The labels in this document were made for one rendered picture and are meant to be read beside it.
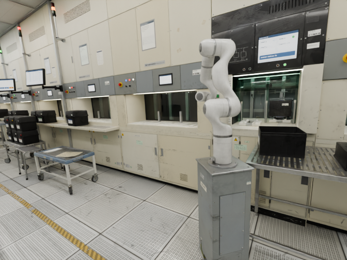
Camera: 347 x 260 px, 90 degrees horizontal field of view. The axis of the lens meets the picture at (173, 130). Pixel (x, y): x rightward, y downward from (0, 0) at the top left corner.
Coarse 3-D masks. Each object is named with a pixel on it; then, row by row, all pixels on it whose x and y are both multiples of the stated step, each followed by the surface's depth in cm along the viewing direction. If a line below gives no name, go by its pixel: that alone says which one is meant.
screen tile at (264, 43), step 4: (264, 40) 149; (268, 40) 148; (272, 40) 146; (260, 44) 152; (264, 44) 150; (268, 44) 149; (272, 44) 147; (264, 48) 150; (268, 48) 149; (272, 48) 148; (260, 52) 153; (264, 52) 151; (268, 52) 150; (272, 52) 148
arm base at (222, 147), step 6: (216, 138) 110; (222, 138) 108; (228, 138) 108; (216, 144) 111; (222, 144) 108; (228, 144) 109; (216, 150) 111; (222, 150) 109; (228, 150) 109; (216, 156) 112; (222, 156) 110; (228, 156) 110; (210, 162) 115; (216, 162) 113; (222, 162) 111; (228, 162) 111; (234, 162) 112
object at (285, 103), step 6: (282, 96) 200; (270, 102) 200; (276, 102) 197; (282, 102) 194; (288, 102) 191; (270, 108) 201; (276, 108) 198; (282, 108) 195; (288, 108) 192; (270, 114) 202; (276, 114) 199; (282, 114) 196; (288, 114) 193
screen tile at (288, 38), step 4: (288, 36) 140; (280, 40) 144; (284, 40) 142; (288, 40) 141; (292, 40) 139; (288, 44) 141; (292, 44) 140; (280, 48) 144; (284, 48) 143; (288, 48) 142; (292, 48) 140
